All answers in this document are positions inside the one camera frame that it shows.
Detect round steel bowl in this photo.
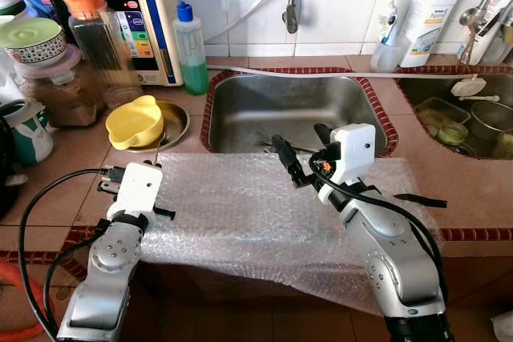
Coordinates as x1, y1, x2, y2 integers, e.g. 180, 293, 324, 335
120, 100, 192, 153

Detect yellow plastic bowl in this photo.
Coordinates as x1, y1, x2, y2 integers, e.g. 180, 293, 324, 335
106, 95, 165, 151

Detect steel sink basin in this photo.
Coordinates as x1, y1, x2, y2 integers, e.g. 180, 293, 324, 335
202, 75, 398, 156
398, 75, 513, 160

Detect clear bubble wrap sheet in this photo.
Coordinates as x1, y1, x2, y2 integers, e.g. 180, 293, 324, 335
138, 152, 442, 315

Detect clear plastic cup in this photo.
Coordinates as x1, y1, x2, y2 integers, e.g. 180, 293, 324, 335
370, 35, 411, 73

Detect long black tape strip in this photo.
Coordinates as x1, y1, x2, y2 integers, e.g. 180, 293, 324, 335
393, 193, 448, 209

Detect square glass container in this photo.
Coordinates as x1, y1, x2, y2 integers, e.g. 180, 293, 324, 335
417, 98, 472, 148

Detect green dish soap bottle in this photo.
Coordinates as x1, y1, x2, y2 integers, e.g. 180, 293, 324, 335
172, 1, 209, 95

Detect white blue toothbrush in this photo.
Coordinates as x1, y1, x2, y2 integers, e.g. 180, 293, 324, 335
378, 0, 399, 45

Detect white detergent bottle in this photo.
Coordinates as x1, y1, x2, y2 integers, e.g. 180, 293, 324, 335
398, 0, 459, 68

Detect steel pot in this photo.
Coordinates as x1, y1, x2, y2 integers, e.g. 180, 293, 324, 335
469, 102, 513, 159

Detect steel ladle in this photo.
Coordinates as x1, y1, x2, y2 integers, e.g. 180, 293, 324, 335
458, 0, 513, 65

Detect cream water ionizer appliance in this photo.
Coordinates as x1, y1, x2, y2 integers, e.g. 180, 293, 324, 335
79, 0, 184, 87

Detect white plastic bag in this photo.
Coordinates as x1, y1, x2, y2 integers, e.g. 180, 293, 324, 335
491, 310, 513, 342

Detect clear jar orange lid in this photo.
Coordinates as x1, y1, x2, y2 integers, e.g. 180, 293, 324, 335
59, 0, 143, 111

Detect plastic jar pink lid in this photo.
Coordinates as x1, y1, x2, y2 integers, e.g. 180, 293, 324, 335
16, 44, 105, 128

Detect white green mug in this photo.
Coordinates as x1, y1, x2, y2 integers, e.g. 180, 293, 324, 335
0, 99, 55, 165

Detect black appliance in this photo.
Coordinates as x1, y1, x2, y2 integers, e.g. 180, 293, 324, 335
0, 114, 25, 219

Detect patterned bowl green lid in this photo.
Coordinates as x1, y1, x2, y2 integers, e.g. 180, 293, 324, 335
0, 17, 67, 65

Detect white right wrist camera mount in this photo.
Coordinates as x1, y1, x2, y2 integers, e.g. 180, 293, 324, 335
318, 124, 378, 205

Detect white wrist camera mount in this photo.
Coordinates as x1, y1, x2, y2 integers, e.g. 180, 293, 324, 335
107, 162, 164, 223
318, 124, 378, 205

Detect thin white hose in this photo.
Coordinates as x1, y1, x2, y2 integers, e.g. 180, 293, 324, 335
207, 64, 513, 82

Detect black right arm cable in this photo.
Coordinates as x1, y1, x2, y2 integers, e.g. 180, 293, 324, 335
309, 162, 446, 295

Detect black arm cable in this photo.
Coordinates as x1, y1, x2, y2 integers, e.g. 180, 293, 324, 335
309, 162, 446, 295
18, 166, 125, 342

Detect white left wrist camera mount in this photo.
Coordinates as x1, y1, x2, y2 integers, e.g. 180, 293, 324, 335
107, 162, 164, 223

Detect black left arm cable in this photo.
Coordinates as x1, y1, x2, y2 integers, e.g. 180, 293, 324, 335
18, 166, 125, 342

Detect orange hose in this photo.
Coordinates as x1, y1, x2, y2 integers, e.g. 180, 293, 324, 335
0, 258, 45, 341

